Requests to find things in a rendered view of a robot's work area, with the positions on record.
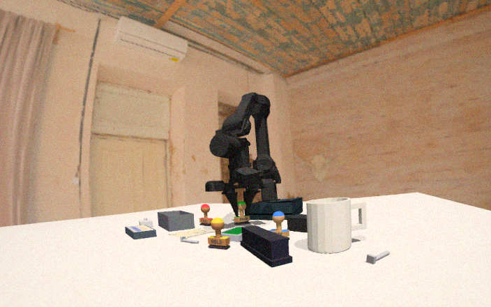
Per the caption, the white mug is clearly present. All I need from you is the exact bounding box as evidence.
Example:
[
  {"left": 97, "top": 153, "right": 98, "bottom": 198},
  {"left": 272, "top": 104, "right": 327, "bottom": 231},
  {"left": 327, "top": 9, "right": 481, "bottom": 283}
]
[{"left": 306, "top": 197, "right": 367, "bottom": 254}]

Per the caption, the wooden stamp with blue cap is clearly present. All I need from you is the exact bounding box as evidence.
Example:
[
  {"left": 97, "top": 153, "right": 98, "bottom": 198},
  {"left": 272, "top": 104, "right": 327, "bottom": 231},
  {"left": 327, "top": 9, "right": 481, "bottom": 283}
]
[{"left": 269, "top": 211, "right": 290, "bottom": 238}]

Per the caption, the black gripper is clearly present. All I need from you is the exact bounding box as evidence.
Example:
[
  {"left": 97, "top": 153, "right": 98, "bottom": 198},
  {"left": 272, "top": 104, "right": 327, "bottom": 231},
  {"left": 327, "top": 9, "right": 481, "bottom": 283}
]
[{"left": 205, "top": 159, "right": 275, "bottom": 217}]

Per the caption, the red-handled rubber stamp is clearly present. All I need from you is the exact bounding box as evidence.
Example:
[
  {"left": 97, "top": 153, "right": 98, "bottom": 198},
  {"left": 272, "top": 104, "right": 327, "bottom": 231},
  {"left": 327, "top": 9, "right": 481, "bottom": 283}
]
[{"left": 199, "top": 204, "right": 213, "bottom": 226}]

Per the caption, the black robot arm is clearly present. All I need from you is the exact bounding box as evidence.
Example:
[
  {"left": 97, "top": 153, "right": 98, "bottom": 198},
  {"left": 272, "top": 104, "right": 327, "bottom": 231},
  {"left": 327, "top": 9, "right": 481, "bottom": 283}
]
[{"left": 210, "top": 92, "right": 281, "bottom": 202}]

